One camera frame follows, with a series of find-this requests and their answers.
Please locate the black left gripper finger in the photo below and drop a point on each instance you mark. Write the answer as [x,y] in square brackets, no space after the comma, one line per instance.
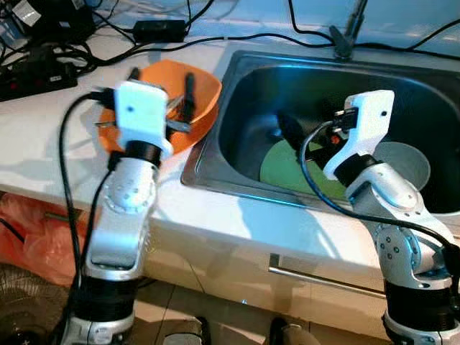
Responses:
[134,74]
[190,93]

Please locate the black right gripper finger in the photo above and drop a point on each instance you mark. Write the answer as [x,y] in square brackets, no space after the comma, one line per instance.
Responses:
[290,133]

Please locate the orange plastic bowl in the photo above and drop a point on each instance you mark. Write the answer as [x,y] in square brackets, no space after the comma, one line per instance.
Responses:
[207,90]

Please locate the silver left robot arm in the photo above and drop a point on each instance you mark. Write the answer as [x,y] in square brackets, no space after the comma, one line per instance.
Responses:
[126,208]

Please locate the green round plate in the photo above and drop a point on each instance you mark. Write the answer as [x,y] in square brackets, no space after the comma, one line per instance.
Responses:
[280,171]

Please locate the black power adapter brick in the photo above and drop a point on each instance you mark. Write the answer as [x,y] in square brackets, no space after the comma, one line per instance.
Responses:
[162,30]

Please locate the stainless steel sink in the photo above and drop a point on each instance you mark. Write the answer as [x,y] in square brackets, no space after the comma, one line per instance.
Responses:
[251,93]

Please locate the grey round bowl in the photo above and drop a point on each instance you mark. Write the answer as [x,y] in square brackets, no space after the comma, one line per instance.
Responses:
[406,162]

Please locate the black charger with white label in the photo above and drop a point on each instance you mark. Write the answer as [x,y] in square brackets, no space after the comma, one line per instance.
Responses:
[61,25]

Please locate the dark metal faucet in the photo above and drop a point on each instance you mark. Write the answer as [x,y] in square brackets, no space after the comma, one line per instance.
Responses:
[343,39]

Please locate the black power strip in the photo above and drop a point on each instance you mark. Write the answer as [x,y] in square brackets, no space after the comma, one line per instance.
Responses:
[36,79]

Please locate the orange plastic bag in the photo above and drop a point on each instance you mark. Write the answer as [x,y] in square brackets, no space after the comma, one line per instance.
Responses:
[36,237]

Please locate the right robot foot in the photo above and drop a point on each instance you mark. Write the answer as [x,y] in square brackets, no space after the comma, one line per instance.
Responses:
[295,334]

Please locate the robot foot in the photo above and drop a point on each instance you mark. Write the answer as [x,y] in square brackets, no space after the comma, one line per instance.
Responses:
[295,334]
[187,332]

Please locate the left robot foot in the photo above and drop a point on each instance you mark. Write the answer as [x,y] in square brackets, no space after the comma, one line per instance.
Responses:
[187,332]

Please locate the black floor fan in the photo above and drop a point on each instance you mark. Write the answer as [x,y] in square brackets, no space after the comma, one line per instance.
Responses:
[21,302]

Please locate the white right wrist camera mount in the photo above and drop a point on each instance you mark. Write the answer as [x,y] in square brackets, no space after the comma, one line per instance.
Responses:
[366,122]

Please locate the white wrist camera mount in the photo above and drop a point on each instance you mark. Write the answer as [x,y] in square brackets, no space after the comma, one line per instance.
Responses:
[366,122]
[140,115]

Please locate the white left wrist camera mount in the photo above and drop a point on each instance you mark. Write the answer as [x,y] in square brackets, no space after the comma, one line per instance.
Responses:
[140,115]

